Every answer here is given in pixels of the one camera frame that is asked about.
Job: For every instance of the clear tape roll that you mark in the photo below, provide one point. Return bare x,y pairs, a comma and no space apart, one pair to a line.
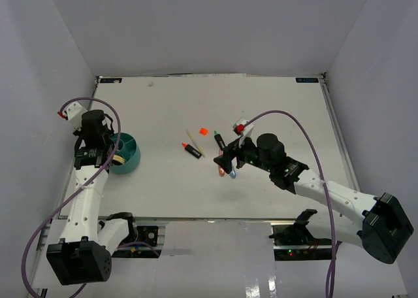
117,160

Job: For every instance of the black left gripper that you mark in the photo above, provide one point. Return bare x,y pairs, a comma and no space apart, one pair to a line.
79,132

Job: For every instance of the left aluminium table rail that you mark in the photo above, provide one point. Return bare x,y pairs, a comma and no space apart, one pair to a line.
58,184

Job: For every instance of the blue transparent highlighter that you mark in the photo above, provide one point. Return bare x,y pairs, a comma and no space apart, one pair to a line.
232,174

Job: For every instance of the black highlighter orange cap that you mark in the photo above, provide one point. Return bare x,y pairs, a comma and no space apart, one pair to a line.
191,150

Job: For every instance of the orange translucent cap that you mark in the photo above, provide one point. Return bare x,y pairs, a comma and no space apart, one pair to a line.
203,131

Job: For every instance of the orange transparent highlighter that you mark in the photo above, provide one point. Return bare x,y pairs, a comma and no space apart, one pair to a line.
220,169

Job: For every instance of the black highlighter green cap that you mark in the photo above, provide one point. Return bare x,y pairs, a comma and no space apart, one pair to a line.
219,140

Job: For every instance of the black logo sticker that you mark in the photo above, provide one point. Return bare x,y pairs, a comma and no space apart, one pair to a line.
307,80
111,80

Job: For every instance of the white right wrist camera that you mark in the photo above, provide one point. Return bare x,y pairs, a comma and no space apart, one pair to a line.
243,129

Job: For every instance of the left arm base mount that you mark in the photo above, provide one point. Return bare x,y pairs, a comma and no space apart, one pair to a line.
148,245

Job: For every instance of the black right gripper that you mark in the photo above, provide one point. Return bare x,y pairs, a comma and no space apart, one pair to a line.
229,153

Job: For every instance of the right black logo sticker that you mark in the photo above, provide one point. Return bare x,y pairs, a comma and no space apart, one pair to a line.
307,80

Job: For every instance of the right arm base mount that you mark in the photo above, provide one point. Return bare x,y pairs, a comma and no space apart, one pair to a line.
294,242

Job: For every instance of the aluminium table rail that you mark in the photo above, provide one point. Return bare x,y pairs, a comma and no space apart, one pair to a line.
58,184
348,167

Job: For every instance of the left black logo sticker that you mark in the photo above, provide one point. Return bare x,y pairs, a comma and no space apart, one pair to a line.
111,80

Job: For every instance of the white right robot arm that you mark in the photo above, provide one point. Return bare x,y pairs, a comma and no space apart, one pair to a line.
379,225

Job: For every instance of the right aluminium table rail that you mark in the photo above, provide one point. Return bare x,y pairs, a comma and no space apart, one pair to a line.
348,167

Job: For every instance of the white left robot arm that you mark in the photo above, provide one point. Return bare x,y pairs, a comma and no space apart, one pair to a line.
84,251

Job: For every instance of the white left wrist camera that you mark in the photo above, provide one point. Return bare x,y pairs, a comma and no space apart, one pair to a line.
73,112

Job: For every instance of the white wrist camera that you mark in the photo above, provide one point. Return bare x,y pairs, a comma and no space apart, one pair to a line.
73,112
243,129

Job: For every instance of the clear yellow gel pen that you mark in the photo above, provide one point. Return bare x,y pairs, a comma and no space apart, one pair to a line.
195,143

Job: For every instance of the teal round divided organizer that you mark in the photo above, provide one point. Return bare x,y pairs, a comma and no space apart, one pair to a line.
129,150

